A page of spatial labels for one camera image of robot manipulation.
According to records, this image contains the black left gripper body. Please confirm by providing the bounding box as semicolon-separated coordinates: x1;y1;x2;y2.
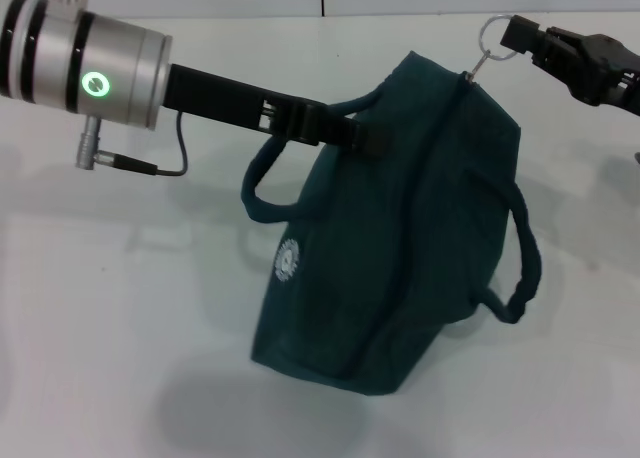
162;62;302;140

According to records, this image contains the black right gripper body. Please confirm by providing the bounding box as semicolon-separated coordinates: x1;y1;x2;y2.
568;32;640;115

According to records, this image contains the dark teal insulated lunch bag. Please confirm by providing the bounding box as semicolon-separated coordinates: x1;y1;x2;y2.
239;15;545;398

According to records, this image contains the left gripper cable with plug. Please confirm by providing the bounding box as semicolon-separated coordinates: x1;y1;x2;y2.
74;110;190;178

